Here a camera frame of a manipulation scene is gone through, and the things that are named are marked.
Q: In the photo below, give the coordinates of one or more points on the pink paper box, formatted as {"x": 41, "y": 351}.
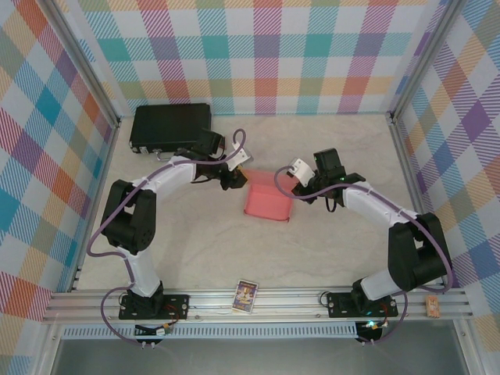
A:
{"x": 267, "y": 201}

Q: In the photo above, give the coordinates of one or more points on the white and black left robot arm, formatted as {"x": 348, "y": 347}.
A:
{"x": 142, "y": 273}

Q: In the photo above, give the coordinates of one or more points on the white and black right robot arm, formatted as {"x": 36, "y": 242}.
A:
{"x": 375, "y": 281}

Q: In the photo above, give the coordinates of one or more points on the black carrying case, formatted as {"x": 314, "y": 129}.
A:
{"x": 168, "y": 123}

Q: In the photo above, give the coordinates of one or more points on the colourful card pack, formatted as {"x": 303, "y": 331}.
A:
{"x": 244, "y": 297}

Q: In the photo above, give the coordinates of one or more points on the small tan wooden block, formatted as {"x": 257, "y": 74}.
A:
{"x": 432, "y": 307}

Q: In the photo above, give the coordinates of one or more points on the grey metal panel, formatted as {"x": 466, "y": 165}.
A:
{"x": 254, "y": 357}

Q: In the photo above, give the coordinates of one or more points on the aluminium side rail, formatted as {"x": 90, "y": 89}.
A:
{"x": 409, "y": 176}
{"x": 101, "y": 176}

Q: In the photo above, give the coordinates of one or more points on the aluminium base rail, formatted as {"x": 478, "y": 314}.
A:
{"x": 281, "y": 302}

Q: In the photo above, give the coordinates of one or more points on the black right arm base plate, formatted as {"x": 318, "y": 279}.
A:
{"x": 340, "y": 304}

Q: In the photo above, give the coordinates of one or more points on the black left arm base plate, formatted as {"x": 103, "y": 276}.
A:
{"x": 176, "y": 306}

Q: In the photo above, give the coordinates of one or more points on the aluminium frame post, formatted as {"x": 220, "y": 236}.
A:
{"x": 88, "y": 66}
{"x": 426, "y": 58}

